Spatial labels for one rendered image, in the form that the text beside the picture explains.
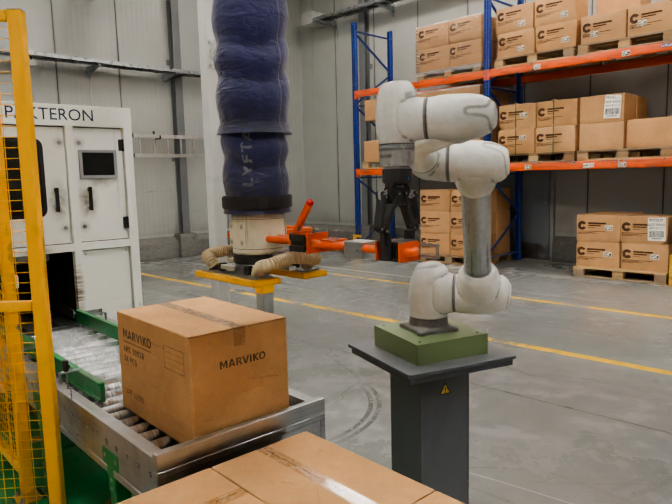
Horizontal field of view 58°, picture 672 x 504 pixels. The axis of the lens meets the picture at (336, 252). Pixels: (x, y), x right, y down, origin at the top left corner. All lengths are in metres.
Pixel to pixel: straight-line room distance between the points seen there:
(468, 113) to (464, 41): 8.62
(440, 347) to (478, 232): 0.47
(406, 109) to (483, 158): 0.57
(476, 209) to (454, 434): 0.96
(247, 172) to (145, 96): 10.27
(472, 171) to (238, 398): 1.12
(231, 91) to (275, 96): 0.13
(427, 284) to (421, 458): 0.68
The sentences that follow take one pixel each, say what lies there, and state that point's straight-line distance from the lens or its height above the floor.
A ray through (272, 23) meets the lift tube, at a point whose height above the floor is 1.92.
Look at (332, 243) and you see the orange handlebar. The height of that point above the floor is 1.28.
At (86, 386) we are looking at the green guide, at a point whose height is 0.58.
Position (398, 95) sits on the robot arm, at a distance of 1.52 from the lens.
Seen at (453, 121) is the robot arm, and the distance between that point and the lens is 1.49.
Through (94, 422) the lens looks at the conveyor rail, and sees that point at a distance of 2.55.
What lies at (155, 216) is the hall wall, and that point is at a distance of 12.06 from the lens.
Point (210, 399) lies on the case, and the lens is 2.17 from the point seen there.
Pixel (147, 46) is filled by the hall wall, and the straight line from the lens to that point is 12.32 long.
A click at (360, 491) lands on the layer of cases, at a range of 1.91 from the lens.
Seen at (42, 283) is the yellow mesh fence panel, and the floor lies 1.08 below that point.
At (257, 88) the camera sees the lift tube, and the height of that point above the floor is 1.73.
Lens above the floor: 1.46
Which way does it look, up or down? 7 degrees down
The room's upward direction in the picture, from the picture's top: 1 degrees counter-clockwise
